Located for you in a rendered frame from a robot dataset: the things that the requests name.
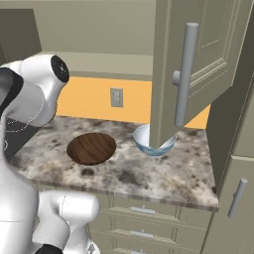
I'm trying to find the beige wall cabinets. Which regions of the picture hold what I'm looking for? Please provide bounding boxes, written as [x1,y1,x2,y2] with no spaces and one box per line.
[0,0,157,82]

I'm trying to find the black hob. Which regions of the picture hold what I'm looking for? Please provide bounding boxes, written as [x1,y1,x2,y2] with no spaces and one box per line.
[0,116,42,161]

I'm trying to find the beige tall cabinet door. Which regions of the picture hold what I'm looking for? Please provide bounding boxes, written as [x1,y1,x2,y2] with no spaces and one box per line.
[200,154,254,254]

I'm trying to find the grey wall outlet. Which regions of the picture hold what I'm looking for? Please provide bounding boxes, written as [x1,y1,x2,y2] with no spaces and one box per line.
[109,86,125,109]

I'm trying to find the brown wooden bowl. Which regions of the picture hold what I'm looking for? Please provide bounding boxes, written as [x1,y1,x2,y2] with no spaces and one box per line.
[65,132,118,167]

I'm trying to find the beige tall cabinet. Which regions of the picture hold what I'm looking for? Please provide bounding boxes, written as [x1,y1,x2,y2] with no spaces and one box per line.
[199,55,254,254]

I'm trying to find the beige drawer front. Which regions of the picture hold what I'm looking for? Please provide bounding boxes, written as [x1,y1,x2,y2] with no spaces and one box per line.
[98,193,213,230]
[88,231,203,254]
[89,213,208,253]

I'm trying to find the white and blue bowl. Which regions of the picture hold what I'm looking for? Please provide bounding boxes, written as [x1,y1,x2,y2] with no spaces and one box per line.
[133,123,179,158]

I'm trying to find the grey cabinet door handle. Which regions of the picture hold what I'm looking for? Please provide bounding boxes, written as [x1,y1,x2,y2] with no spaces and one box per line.
[172,22,199,128]

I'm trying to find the grey tall cabinet handle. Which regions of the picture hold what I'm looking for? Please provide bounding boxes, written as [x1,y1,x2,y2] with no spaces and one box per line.
[226,178,249,219]

